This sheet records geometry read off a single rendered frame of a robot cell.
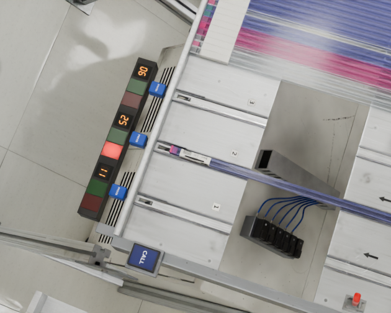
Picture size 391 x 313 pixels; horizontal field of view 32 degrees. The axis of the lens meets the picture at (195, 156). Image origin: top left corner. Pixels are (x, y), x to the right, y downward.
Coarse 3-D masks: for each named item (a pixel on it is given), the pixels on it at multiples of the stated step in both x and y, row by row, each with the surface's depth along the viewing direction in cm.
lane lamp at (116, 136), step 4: (112, 128) 135; (112, 132) 135; (116, 132) 135; (120, 132) 135; (124, 132) 135; (108, 136) 135; (112, 136) 135; (116, 136) 135; (120, 136) 135; (124, 136) 135; (108, 140) 134; (112, 140) 134; (116, 140) 134; (120, 140) 134; (124, 140) 134; (120, 144) 134
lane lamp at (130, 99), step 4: (128, 92) 137; (124, 96) 137; (128, 96) 137; (132, 96) 137; (136, 96) 137; (140, 96) 137; (124, 100) 137; (128, 100) 137; (132, 100) 137; (136, 100) 137; (140, 100) 137; (124, 104) 136; (128, 104) 136; (132, 104) 136; (136, 104) 136; (136, 108) 136
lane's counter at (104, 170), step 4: (100, 164) 133; (104, 164) 133; (96, 168) 133; (100, 168) 133; (104, 168) 133; (108, 168) 133; (112, 168) 133; (96, 172) 133; (100, 172) 133; (104, 172) 133; (108, 172) 133; (96, 176) 133; (100, 176) 132; (104, 176) 132; (108, 176) 132; (108, 180) 132
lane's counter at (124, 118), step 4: (120, 112) 136; (120, 116) 136; (124, 116) 136; (128, 116) 136; (132, 116) 136; (116, 120) 136; (120, 120) 136; (124, 120) 136; (128, 120) 136; (116, 124) 135; (120, 124) 135; (124, 124) 135; (128, 124) 135; (124, 128) 135; (128, 128) 135
